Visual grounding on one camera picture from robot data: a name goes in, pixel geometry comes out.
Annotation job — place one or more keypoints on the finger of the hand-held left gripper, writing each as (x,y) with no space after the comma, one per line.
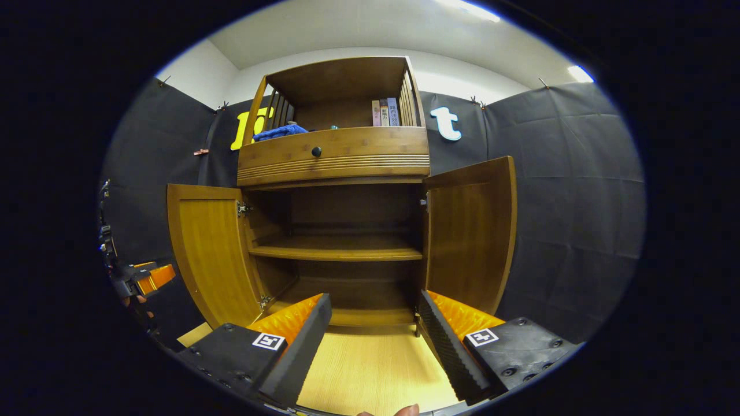
(161,277)
(144,265)

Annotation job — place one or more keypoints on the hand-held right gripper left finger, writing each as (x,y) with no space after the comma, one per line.
(298,358)

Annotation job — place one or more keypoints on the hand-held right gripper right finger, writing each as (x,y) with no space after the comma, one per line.
(451,352)

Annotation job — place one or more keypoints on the wooden shoe cabinet door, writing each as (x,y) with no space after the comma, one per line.
(471,242)
(211,254)

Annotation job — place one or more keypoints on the wooden double-door shoe cabinet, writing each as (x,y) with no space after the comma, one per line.
(335,156)

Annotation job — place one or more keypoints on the metal door hinge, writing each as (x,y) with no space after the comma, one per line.
(424,202)
(265,301)
(416,323)
(243,208)

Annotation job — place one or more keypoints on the wooden inner shelf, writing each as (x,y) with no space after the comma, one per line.
(335,249)

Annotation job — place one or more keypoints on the blue cloth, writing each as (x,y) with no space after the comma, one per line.
(280,132)

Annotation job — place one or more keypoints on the black backdrop cloth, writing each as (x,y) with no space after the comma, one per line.
(578,202)

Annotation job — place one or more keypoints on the pale blue spine book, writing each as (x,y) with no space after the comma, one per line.
(393,112)

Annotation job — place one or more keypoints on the dark spine book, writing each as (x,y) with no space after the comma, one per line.
(384,114)

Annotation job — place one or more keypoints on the pink spine book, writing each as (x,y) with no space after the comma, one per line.
(376,114)

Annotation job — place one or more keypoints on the ceiling light panel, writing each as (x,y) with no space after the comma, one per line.
(580,74)

